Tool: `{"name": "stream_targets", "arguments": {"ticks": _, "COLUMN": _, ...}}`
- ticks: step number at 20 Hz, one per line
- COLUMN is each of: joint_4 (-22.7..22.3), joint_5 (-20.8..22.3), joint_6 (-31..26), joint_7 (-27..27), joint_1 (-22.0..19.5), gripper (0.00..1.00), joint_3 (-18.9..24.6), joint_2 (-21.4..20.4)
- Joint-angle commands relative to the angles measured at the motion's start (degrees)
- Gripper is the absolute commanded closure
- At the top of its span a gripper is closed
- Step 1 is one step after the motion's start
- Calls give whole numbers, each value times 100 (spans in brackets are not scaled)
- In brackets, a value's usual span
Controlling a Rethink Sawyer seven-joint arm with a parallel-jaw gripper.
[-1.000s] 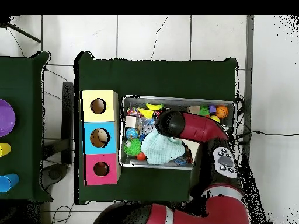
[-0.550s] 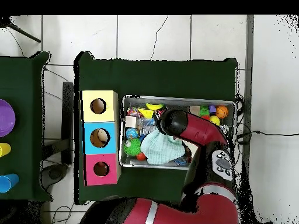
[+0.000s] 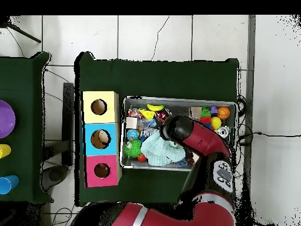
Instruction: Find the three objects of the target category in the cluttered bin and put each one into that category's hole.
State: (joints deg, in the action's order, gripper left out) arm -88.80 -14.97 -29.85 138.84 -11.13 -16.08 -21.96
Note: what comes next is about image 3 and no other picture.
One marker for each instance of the green spiky ball with eyes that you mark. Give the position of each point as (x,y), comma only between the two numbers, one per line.
(133,148)

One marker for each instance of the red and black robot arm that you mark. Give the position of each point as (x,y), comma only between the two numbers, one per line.
(207,207)

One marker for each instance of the clear mesh bin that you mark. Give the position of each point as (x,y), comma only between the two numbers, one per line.
(136,165)

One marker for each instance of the wooden box with three holes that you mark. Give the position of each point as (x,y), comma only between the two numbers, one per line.
(89,141)

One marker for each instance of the yellow cheese wedge toy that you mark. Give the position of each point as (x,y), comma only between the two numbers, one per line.
(147,114)

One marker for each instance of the plain wooden block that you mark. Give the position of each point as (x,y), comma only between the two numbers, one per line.
(132,122)

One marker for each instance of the blue globe ball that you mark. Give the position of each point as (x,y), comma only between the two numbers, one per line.
(132,134)

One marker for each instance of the mint green muslin cloth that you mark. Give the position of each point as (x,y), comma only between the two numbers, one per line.
(160,153)

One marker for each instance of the red ball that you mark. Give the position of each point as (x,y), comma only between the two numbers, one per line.
(142,157)

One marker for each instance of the dark green tablecloth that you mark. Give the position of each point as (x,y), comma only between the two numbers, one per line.
(164,75)

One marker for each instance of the dark green side table cloth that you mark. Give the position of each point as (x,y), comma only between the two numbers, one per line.
(28,94)

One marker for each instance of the purple plate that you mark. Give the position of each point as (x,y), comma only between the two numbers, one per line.
(5,118)

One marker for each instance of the yellow cup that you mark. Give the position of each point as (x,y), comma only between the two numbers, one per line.
(4,151)

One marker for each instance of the blue cup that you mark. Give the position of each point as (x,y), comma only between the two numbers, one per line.
(8,184)

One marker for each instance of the black tripod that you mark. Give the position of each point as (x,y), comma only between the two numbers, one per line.
(5,21)

